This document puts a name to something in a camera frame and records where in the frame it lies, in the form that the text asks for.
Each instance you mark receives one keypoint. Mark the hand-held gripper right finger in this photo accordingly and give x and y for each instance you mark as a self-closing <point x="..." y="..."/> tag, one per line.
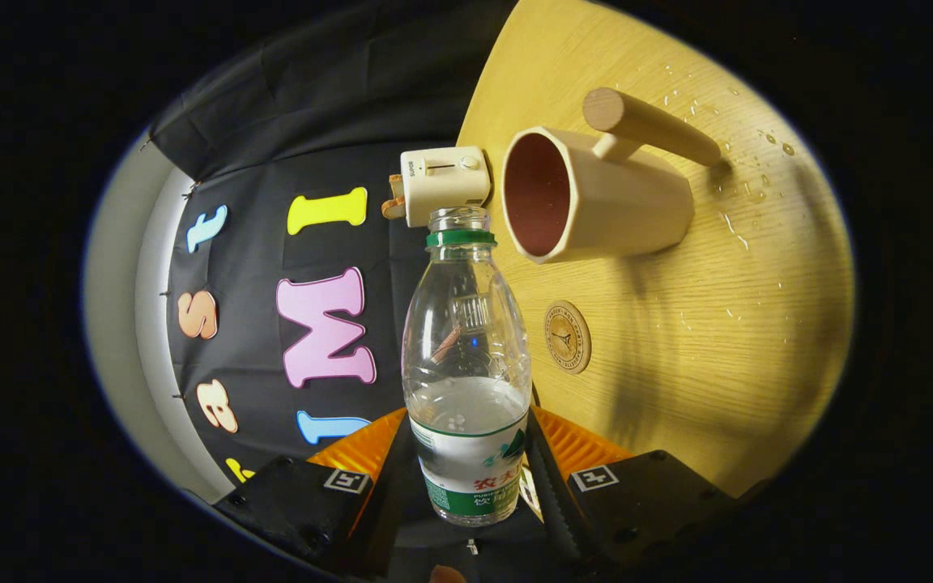
<point x="554" y="502"/>

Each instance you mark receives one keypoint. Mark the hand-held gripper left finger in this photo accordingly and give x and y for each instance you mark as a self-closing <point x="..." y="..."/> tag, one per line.
<point x="389" y="502"/>

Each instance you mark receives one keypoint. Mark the clear plastic juice bottle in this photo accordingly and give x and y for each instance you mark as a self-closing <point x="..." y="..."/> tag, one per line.
<point x="466" y="421"/>

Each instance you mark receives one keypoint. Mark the round wooden coaster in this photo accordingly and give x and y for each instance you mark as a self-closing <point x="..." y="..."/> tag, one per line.
<point x="568" y="337"/>

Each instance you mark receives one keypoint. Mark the wooden table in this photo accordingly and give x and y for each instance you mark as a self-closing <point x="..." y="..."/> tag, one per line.
<point x="701" y="340"/>

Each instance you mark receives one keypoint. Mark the toast slice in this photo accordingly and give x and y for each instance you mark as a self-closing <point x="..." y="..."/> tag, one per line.
<point x="394" y="209"/>
<point x="395" y="185"/>

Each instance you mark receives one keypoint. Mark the cream toaster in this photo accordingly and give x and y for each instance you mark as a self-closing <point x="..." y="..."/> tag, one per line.
<point x="446" y="182"/>

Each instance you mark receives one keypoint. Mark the black backdrop cloth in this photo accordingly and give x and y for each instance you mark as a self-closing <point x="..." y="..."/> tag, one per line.
<point x="337" y="113"/>

